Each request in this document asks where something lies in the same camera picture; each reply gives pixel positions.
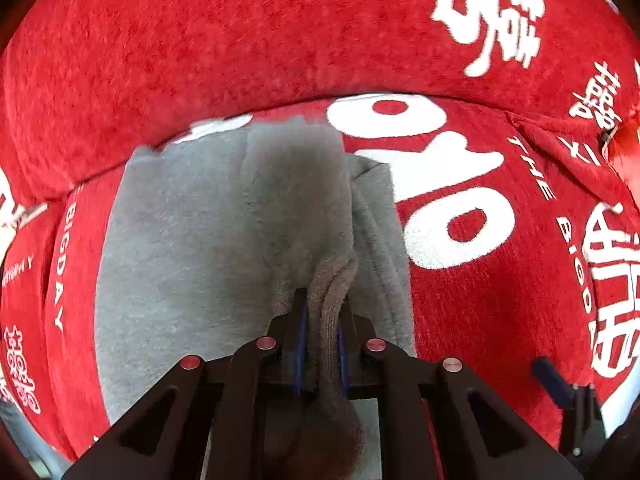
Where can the grey knit garment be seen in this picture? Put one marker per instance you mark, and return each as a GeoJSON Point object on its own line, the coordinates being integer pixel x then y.
{"type": "Point", "coordinates": [200, 235]}

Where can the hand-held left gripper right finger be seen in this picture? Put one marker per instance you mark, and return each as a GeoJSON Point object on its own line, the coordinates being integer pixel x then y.
{"type": "Point", "coordinates": [343, 355]}

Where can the red printed blanket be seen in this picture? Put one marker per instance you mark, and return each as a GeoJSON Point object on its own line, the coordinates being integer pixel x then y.
{"type": "Point", "coordinates": [250, 50]}

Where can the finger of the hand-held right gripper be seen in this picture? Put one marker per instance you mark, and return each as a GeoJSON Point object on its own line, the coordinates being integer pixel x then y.
{"type": "Point", "coordinates": [549, 376]}

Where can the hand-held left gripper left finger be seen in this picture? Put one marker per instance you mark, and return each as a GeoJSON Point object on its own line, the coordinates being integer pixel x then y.
{"type": "Point", "coordinates": [298, 355]}

